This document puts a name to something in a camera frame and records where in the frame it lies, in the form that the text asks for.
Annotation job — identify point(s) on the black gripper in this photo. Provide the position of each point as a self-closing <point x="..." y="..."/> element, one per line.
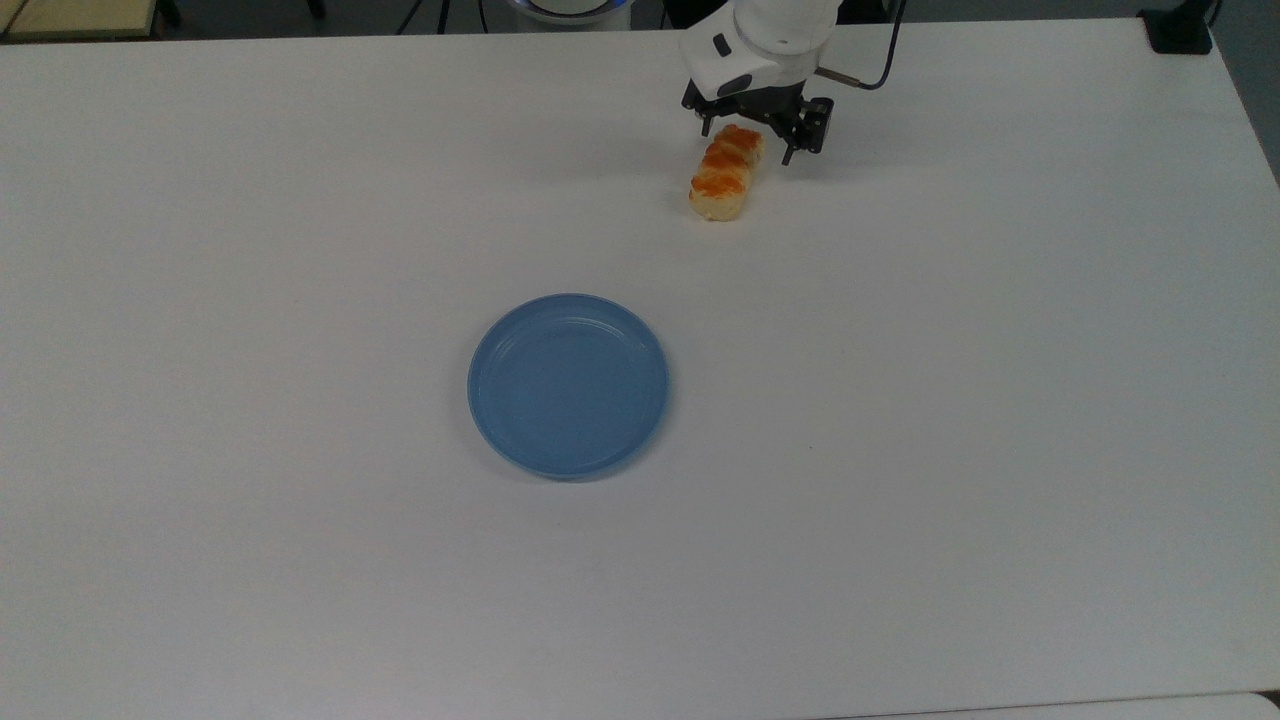
<point x="760" y="103"/>

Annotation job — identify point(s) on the orange glazed bread loaf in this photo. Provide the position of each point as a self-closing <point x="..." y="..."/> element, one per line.
<point x="725" y="175"/>

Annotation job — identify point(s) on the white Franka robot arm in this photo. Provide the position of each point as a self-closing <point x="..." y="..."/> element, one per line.
<point x="770" y="40"/>

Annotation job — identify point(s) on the blue round plate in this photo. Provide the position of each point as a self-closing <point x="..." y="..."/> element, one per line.
<point x="568" y="386"/>

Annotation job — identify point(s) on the black corner table clamp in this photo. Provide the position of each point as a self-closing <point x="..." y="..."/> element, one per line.
<point x="1180" y="28"/>

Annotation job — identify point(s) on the wooden side table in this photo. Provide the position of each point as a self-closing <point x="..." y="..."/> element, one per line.
<point x="75" y="15"/>

